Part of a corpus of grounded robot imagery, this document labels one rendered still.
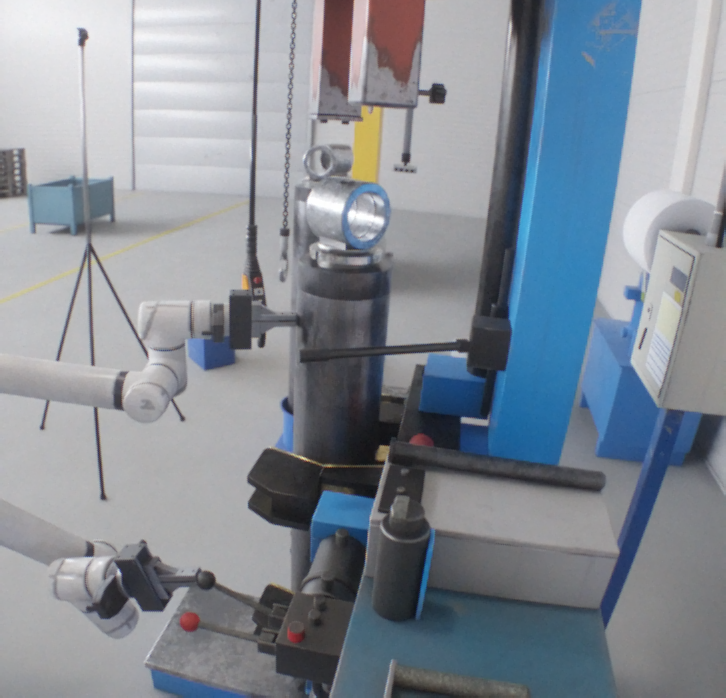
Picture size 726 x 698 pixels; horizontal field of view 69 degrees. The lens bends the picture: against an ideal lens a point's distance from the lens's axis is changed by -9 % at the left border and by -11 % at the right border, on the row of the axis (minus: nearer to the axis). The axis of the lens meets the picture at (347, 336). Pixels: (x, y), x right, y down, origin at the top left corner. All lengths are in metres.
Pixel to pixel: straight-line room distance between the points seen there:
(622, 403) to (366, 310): 2.46
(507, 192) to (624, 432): 2.45
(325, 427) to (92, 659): 1.36
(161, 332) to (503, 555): 0.84
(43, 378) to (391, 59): 0.94
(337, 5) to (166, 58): 12.12
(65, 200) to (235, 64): 5.27
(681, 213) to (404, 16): 1.01
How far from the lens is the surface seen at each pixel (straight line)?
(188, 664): 2.09
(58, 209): 9.20
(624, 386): 3.49
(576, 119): 1.18
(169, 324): 1.32
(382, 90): 1.06
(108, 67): 14.31
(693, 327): 1.52
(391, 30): 1.07
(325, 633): 1.02
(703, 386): 1.59
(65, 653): 2.40
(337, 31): 1.44
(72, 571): 1.25
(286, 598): 1.74
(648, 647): 2.63
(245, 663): 2.07
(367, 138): 3.83
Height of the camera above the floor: 1.79
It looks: 21 degrees down
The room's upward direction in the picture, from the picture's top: 4 degrees clockwise
